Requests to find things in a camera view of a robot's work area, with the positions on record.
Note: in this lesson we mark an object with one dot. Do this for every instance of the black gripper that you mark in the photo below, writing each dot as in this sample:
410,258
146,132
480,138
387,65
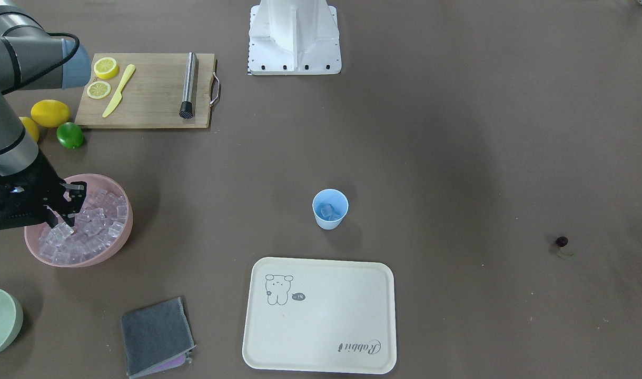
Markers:
43,190

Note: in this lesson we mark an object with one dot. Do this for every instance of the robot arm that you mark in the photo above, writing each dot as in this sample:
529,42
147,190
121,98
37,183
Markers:
32,58

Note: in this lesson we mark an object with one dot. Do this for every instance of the clear ice cubes pile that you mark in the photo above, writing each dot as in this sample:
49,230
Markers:
99,223

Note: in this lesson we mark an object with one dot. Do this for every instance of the ice cubes in cup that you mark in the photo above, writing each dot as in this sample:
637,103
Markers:
328,212

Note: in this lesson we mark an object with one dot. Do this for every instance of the blue plastic cup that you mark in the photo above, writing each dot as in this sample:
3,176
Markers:
334,197

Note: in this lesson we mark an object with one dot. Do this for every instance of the pink bowl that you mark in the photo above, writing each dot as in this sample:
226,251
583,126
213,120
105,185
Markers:
32,233

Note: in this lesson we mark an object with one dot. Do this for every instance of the green lime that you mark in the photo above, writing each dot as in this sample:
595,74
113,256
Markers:
70,135

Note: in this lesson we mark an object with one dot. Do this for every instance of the whole lemon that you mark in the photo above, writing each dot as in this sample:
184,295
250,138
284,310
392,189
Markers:
50,113
31,128

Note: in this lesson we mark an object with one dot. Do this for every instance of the lemon half upper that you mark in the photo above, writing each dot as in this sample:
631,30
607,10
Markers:
98,90

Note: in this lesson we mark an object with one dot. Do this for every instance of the lemon half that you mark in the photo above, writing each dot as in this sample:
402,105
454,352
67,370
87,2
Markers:
106,68
98,90

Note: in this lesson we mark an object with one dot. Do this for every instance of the grey folded cloth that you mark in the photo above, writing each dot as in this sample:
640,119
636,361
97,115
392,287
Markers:
156,338

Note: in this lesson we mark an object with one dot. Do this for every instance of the lemon half lower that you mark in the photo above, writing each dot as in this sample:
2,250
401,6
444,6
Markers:
106,68

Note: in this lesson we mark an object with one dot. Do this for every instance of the steel muddler black tip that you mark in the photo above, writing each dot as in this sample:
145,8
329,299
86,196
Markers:
186,110

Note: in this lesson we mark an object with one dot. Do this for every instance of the wooden cutting board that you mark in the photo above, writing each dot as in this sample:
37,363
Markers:
153,95

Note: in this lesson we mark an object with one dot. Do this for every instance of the yellow plastic knife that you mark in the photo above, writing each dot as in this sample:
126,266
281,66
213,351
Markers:
117,97

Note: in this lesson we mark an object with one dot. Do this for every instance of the cream rabbit tray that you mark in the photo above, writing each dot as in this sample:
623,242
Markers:
320,316

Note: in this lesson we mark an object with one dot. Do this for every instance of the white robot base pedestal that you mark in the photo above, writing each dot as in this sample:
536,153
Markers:
294,38

